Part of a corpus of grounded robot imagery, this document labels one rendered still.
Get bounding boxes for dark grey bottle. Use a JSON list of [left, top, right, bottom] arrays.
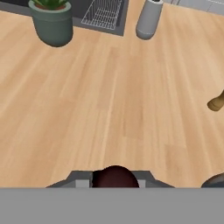
[[200, 172, 224, 189]]

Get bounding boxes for dark red round bottle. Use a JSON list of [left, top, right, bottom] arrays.
[[92, 164, 140, 189]]

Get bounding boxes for grey paper towel roll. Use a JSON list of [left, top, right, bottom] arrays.
[[135, 0, 165, 41]]

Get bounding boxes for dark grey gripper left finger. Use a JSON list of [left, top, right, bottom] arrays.
[[46, 171, 94, 189]]

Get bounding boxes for dark grey sink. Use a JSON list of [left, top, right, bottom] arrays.
[[0, 0, 130, 38]]

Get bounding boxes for white wire dish rack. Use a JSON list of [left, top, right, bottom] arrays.
[[80, 0, 123, 31]]

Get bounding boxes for green potted plant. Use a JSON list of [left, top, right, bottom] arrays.
[[28, 0, 74, 48]]

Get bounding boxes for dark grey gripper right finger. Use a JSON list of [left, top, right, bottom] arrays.
[[133, 171, 175, 189]]

